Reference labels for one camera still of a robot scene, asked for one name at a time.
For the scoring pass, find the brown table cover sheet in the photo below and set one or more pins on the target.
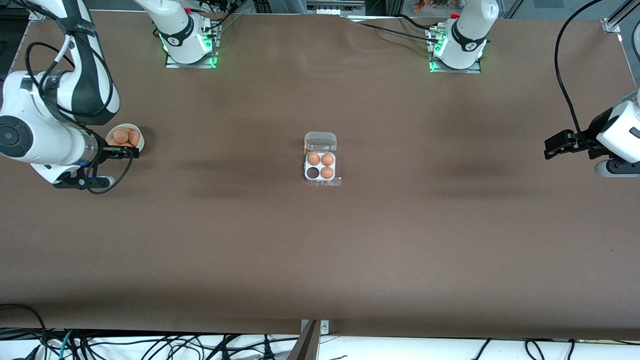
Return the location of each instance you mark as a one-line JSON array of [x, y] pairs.
[[320, 250]]

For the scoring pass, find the clear plastic egg carton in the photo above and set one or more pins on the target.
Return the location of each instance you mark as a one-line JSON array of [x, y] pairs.
[[320, 140]]

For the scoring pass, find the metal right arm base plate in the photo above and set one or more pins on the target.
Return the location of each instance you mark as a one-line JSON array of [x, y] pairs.
[[175, 64]]

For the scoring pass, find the dark camera mount pole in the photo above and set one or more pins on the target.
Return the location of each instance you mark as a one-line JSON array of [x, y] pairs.
[[306, 347]]

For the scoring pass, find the aluminium table edge frame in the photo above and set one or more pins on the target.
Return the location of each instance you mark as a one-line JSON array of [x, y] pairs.
[[632, 60]]

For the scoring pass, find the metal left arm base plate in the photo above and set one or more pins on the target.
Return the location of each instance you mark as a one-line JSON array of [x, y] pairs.
[[472, 69]]

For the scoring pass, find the metal frame rack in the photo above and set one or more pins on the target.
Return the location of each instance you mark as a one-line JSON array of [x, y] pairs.
[[345, 6]]

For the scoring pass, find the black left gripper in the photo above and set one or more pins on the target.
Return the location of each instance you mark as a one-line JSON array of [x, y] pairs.
[[589, 135]]

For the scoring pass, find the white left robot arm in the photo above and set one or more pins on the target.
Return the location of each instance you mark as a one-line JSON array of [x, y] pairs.
[[467, 35]]

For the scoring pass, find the person legs in jeans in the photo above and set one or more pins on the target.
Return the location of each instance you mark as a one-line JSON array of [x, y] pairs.
[[287, 6]]

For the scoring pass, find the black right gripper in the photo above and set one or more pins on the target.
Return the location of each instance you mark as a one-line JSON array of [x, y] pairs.
[[106, 152]]

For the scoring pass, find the aluminium corner profile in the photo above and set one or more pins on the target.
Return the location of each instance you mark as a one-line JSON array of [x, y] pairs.
[[37, 15], [617, 20]]

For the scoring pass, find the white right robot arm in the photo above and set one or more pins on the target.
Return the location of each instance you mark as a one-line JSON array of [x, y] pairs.
[[50, 145]]

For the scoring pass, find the small metal bracket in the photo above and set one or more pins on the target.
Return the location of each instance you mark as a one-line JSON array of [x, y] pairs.
[[325, 327]]

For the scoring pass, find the small white bowl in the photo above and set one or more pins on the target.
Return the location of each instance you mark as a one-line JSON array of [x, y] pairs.
[[140, 142]]

